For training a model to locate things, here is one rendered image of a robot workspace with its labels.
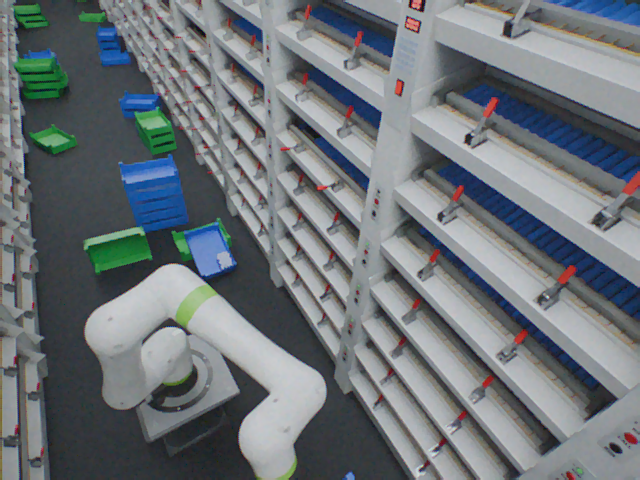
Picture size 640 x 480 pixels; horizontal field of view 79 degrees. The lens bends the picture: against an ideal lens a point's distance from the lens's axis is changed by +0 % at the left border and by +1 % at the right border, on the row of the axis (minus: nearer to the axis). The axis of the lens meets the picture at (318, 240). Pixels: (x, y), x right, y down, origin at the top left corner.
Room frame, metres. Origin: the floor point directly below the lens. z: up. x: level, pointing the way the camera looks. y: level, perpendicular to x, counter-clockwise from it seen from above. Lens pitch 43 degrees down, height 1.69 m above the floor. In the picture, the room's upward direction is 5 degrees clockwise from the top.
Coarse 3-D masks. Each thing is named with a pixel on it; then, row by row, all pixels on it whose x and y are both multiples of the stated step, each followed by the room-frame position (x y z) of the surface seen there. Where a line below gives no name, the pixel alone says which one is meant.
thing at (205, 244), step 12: (204, 228) 1.69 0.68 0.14; (216, 228) 1.72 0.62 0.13; (192, 240) 1.64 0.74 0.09; (204, 240) 1.65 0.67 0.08; (216, 240) 1.67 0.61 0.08; (192, 252) 1.52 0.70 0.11; (204, 252) 1.58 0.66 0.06; (216, 252) 1.60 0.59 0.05; (228, 252) 1.59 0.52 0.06; (204, 264) 1.51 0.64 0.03; (216, 264) 1.52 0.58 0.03; (204, 276) 1.40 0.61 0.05
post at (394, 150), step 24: (432, 0) 0.84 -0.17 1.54; (432, 24) 0.83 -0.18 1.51; (432, 48) 0.83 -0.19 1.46; (432, 72) 0.84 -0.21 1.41; (480, 72) 0.93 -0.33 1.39; (384, 120) 0.89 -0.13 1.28; (408, 120) 0.83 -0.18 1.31; (384, 144) 0.88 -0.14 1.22; (408, 144) 0.83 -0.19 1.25; (384, 168) 0.86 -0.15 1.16; (384, 216) 0.83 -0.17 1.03; (360, 240) 0.90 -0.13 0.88; (360, 264) 0.88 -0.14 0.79; (384, 264) 0.85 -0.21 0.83; (360, 312) 0.84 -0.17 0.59; (360, 336) 0.83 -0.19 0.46
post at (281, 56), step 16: (272, 0) 1.42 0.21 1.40; (288, 0) 1.44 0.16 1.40; (272, 32) 1.42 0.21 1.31; (272, 48) 1.42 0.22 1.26; (288, 48) 1.44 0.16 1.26; (272, 64) 1.42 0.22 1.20; (288, 64) 1.44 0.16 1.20; (272, 80) 1.43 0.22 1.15; (272, 96) 1.43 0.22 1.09; (272, 112) 1.43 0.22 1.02; (288, 112) 1.44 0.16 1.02; (272, 128) 1.43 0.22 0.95; (272, 144) 1.43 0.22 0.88; (272, 208) 1.44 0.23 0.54; (272, 256) 1.46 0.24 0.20; (272, 272) 1.46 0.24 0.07
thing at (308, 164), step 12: (288, 120) 1.44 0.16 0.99; (300, 120) 1.47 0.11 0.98; (276, 132) 1.41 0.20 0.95; (288, 132) 1.41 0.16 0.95; (288, 144) 1.34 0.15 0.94; (300, 156) 1.26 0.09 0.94; (312, 156) 1.25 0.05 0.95; (312, 168) 1.18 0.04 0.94; (324, 168) 1.17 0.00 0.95; (324, 180) 1.11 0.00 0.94; (324, 192) 1.10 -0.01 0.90; (336, 204) 1.04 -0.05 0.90; (348, 204) 0.99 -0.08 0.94; (348, 216) 0.98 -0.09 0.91; (360, 216) 0.90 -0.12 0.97; (360, 228) 0.92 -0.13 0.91
